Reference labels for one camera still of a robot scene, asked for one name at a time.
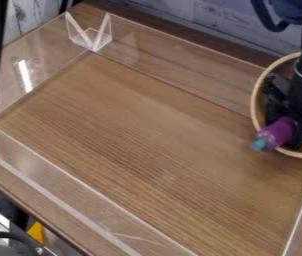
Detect brown wooden bowl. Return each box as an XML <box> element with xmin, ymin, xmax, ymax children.
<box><xmin>250</xmin><ymin>52</ymin><xmax>302</xmax><ymax>159</ymax></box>

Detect yellow object under table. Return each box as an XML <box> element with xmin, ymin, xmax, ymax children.
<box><xmin>27</xmin><ymin>222</ymin><xmax>46</xmax><ymax>243</ymax></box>

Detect clear acrylic corner bracket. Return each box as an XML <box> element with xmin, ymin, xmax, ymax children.
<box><xmin>64</xmin><ymin>12</ymin><xmax>112</xmax><ymax>53</ymax></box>

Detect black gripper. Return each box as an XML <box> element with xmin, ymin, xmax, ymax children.
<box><xmin>262</xmin><ymin>73</ymin><xmax>302</xmax><ymax>150</ymax></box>

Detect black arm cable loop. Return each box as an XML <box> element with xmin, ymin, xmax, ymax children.
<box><xmin>250</xmin><ymin>0</ymin><xmax>302</xmax><ymax>33</ymax></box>

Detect clear acrylic tray walls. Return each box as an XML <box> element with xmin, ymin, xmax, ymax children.
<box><xmin>0</xmin><ymin>4</ymin><xmax>302</xmax><ymax>256</ymax></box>

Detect purple toy eggplant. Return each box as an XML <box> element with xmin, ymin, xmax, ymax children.
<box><xmin>253</xmin><ymin>116</ymin><xmax>297</xmax><ymax>151</ymax></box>

